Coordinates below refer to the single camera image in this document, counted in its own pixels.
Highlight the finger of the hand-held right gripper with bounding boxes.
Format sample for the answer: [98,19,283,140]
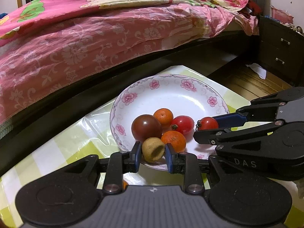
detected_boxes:
[193,119,285,153]
[212,90,288,129]

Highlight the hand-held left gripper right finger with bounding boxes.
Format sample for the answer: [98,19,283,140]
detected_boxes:
[165,142,240,195]

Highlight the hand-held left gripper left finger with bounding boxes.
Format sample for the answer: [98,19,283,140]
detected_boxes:
[51,141,142,194]

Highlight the red cherry tomato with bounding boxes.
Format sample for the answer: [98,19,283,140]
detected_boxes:
[196,117,219,131]
[171,115,195,135]

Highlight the brown fruit with hollow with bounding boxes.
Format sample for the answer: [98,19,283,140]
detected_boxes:
[142,137,165,163]

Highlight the dark red tomato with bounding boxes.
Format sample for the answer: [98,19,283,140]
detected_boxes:
[131,114,163,143]

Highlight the white floral plate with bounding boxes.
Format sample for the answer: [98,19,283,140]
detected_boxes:
[110,74,230,171]

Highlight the white paper scrap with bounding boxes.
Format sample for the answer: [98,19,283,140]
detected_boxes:
[246,63,268,79]

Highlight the green checked plastic tablecloth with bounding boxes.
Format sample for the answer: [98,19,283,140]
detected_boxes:
[0,65,304,228]

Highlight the dark nightstand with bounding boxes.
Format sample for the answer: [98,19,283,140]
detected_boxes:
[258,16,304,89]

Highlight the red garment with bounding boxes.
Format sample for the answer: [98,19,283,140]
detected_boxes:
[239,1,262,18]

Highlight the pink basket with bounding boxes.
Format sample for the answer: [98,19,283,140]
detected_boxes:
[271,7,294,25]

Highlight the pink floral bedsheet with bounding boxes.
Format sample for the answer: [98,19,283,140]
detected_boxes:
[0,5,259,124]

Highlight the striped mattress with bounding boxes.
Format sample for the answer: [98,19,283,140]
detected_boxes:
[0,117,13,139]

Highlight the pink cartoon quilt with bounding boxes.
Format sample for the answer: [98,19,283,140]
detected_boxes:
[0,0,250,47]

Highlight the dark bed frame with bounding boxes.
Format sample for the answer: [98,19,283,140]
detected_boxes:
[0,30,262,176]

